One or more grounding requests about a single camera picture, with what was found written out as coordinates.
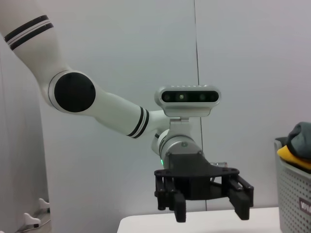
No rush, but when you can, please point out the folded yellow towel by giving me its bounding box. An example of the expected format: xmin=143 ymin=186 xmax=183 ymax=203
xmin=276 ymin=145 xmax=311 ymax=168

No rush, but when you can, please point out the grey perforated plastic storage box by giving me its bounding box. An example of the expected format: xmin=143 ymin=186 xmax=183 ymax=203
xmin=274 ymin=136 xmax=311 ymax=233

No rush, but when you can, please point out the dark green towel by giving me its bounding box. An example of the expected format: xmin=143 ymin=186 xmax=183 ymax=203
xmin=285 ymin=121 xmax=311 ymax=161

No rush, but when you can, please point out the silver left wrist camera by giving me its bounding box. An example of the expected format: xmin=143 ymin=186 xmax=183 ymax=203
xmin=154 ymin=84 xmax=222 ymax=137

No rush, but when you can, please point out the white hook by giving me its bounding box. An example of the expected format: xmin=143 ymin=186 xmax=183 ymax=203
xmin=38 ymin=197 xmax=51 ymax=210
xmin=22 ymin=213 xmax=41 ymax=228

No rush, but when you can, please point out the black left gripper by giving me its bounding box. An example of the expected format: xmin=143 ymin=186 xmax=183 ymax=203
xmin=154 ymin=151 xmax=255 ymax=222

